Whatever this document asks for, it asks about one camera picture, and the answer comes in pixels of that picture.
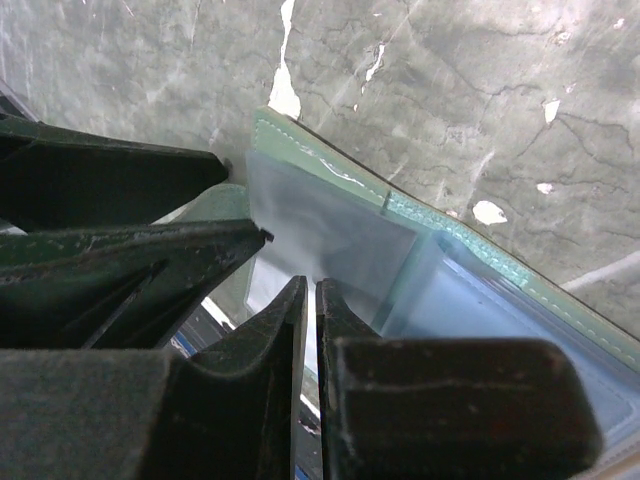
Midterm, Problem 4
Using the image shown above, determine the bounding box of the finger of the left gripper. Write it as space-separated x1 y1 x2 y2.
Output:
1 219 272 349
1 114 228 232

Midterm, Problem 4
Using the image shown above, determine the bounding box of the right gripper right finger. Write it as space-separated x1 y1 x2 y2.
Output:
315 279 604 479

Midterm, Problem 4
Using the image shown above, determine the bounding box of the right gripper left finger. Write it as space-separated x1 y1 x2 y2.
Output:
1 276 307 479

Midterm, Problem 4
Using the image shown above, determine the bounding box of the mint green card holder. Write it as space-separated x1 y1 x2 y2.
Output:
171 107 639 479

